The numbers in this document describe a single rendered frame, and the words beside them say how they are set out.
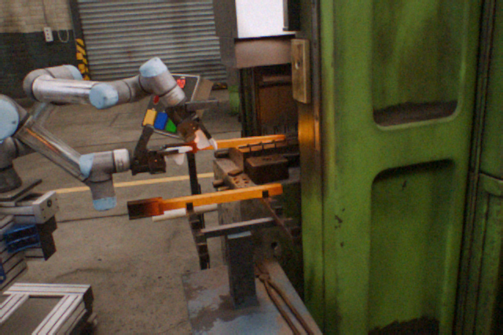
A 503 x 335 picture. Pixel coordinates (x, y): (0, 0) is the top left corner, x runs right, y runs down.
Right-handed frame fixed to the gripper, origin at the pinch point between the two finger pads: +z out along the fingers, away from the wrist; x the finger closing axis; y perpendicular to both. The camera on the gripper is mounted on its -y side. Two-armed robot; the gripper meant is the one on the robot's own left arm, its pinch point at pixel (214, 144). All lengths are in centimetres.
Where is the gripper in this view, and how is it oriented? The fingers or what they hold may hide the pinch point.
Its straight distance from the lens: 155.0
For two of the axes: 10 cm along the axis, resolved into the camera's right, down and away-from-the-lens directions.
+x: 2.9, 2.9, -9.1
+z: 5.2, 7.5, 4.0
